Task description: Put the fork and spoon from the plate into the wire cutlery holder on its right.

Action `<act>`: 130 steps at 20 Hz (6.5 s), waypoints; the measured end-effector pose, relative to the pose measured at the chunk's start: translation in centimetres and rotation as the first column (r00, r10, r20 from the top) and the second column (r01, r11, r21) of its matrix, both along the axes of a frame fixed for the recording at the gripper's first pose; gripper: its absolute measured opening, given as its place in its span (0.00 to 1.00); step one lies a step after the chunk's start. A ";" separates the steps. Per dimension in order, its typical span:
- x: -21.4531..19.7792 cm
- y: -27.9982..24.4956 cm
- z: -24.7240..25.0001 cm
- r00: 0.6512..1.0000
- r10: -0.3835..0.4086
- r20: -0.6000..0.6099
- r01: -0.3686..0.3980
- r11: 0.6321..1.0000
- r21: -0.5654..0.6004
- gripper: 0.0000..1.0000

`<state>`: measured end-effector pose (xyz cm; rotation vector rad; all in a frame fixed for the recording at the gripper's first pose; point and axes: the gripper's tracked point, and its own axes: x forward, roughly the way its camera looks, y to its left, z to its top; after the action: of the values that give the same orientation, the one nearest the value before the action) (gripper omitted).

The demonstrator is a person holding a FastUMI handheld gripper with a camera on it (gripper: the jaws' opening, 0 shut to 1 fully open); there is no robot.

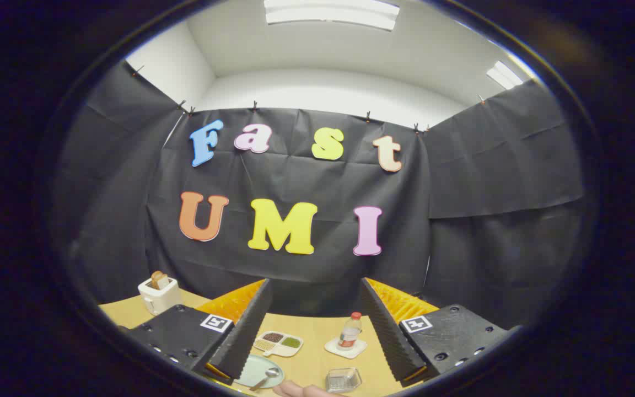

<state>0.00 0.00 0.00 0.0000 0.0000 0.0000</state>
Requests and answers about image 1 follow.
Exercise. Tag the toasted bread slice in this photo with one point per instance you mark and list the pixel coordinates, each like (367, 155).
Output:
(159, 280)

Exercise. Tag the white toaster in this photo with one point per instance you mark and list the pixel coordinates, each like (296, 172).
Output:
(160, 300)

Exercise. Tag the long ceiling light panel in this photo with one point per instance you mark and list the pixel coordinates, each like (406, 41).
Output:
(328, 14)

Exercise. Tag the clear water bottle red cap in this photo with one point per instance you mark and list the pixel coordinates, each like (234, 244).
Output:
(349, 333)

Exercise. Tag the white divided bean dish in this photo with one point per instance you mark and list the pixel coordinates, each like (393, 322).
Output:
(279, 349)

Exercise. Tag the light green plate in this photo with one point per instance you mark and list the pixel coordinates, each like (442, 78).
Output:
(257, 366)

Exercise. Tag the white square coaster dish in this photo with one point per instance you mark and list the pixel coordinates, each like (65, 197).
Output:
(359, 350)

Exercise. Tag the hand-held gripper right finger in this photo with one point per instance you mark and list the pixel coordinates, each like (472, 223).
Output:
(386, 336)

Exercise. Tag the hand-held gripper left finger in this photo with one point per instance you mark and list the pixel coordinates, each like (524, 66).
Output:
(246, 336)

